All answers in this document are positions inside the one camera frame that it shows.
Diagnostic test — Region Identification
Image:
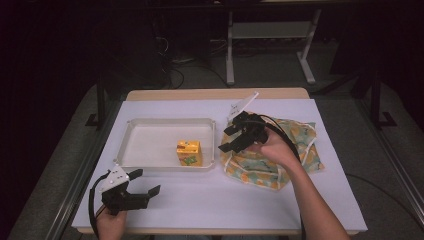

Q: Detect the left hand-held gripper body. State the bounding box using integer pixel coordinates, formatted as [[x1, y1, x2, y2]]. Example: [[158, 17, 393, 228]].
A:
[[99, 163, 150, 217]]

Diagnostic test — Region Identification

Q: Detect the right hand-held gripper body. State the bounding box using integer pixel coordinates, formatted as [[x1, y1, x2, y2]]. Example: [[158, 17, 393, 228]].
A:
[[227, 91, 270, 153]]

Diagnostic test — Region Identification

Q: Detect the white plastic tray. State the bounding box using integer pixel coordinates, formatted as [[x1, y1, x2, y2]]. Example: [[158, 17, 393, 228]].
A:
[[114, 117, 217, 173]]

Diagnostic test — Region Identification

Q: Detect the yellow drink carton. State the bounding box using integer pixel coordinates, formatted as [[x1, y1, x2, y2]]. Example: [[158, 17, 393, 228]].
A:
[[175, 139, 204, 168]]

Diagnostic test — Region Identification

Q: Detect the lemon print cloth bag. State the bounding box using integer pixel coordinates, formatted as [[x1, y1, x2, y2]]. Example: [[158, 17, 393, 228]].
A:
[[219, 111, 326, 191]]

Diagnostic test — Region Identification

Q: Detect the person's left hand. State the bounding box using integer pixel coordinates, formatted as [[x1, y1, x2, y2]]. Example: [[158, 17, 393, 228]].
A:
[[95, 205, 129, 240]]

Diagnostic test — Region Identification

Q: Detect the person's right hand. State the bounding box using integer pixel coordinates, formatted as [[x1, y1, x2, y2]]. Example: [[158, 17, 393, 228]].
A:
[[247, 127, 302, 172]]

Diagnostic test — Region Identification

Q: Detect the black metal stand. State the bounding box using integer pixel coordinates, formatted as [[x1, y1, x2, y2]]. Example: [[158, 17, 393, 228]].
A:
[[84, 75, 108, 131], [369, 71, 398, 130]]

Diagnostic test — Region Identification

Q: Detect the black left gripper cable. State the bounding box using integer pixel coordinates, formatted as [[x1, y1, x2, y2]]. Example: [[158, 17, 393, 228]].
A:
[[87, 169, 112, 240]]

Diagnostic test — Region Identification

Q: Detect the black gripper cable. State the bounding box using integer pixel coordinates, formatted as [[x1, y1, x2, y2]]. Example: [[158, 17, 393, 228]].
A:
[[87, 169, 112, 240], [259, 114, 308, 240]]

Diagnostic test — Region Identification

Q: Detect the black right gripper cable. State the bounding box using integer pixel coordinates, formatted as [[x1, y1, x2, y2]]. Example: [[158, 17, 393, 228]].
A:
[[259, 114, 308, 240]]

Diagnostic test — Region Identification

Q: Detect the metal floor rail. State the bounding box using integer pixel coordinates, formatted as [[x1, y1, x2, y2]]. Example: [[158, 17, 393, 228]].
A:
[[45, 99, 124, 240], [352, 96, 424, 221]]

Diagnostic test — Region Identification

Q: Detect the tangle of floor cables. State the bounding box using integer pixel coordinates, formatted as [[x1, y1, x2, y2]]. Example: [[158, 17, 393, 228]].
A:
[[155, 35, 231, 90]]

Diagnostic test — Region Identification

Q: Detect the white metal table frame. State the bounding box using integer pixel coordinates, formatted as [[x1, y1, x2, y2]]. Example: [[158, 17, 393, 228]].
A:
[[225, 8, 323, 86]]

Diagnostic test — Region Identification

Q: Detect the thin black floor cable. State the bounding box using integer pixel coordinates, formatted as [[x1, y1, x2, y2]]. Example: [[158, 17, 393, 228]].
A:
[[344, 172, 424, 232]]

